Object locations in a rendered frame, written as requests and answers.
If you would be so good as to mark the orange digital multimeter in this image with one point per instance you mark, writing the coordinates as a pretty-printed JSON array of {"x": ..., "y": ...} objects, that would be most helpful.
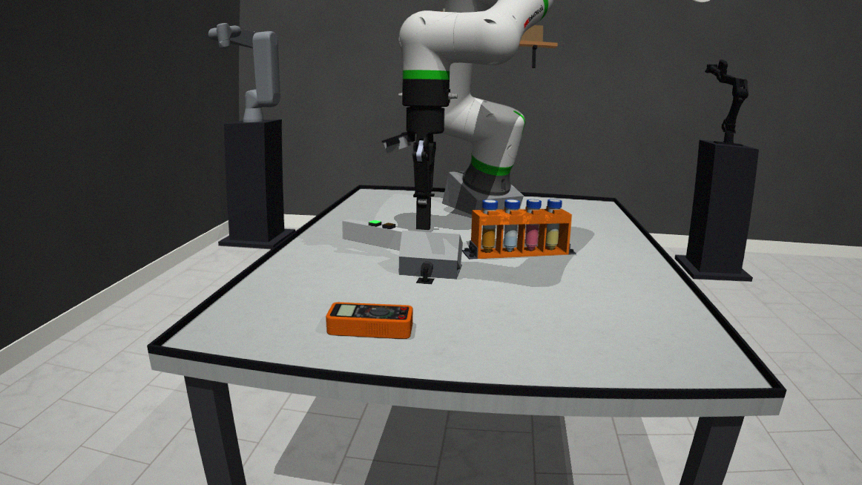
[{"x": 369, "y": 320}]

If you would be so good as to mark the orange tube rack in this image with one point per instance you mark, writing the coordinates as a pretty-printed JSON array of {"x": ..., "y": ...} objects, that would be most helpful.
[{"x": 521, "y": 218}]

